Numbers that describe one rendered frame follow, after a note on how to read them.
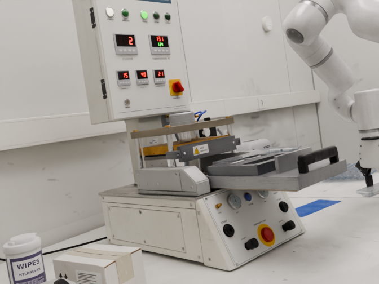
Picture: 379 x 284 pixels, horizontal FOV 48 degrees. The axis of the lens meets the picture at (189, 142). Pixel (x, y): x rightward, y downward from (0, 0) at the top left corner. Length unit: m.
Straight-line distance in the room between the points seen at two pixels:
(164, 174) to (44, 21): 0.85
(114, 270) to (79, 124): 0.82
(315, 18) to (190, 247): 0.68
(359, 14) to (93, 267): 0.87
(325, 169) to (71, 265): 0.62
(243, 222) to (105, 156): 0.84
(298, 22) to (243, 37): 1.63
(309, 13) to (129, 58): 0.55
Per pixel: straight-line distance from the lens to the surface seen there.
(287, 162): 1.03
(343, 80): 1.44
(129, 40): 1.38
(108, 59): 1.33
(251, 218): 1.15
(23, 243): 1.11
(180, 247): 1.16
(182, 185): 1.10
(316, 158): 1.00
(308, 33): 1.20
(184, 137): 1.28
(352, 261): 1.07
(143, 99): 1.38
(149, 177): 1.20
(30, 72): 1.66
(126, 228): 1.34
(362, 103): 1.52
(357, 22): 1.18
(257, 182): 1.00
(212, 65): 2.46
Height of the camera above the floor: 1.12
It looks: 3 degrees down
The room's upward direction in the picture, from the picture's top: 8 degrees counter-clockwise
